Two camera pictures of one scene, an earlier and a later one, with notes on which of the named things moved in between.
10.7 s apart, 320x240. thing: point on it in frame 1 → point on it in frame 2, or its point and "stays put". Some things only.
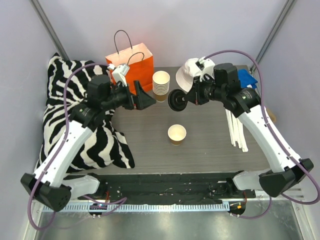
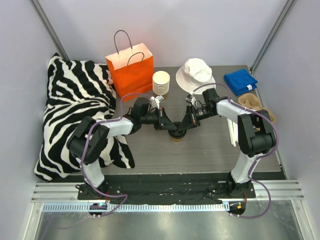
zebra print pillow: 66,90 stays put
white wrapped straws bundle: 236,131 stays put
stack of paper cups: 160,81 stays put
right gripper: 196,91 → 193,116
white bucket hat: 185,74 stays put
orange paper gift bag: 140,60 stays put
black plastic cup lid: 176,101 → 176,133
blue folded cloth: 246,79 stays put
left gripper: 132,98 → 160,118
